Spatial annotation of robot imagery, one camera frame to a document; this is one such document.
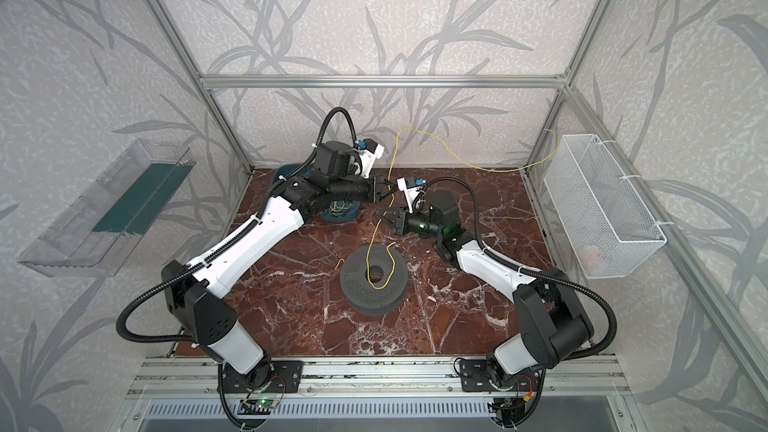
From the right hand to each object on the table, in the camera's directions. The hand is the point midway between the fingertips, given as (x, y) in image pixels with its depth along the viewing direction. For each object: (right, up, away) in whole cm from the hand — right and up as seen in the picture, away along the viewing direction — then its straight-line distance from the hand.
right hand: (378, 205), depth 77 cm
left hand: (+6, +6, -6) cm, 10 cm away
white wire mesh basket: (+49, -4, -17) cm, 52 cm away
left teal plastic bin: (-37, +12, +34) cm, 52 cm away
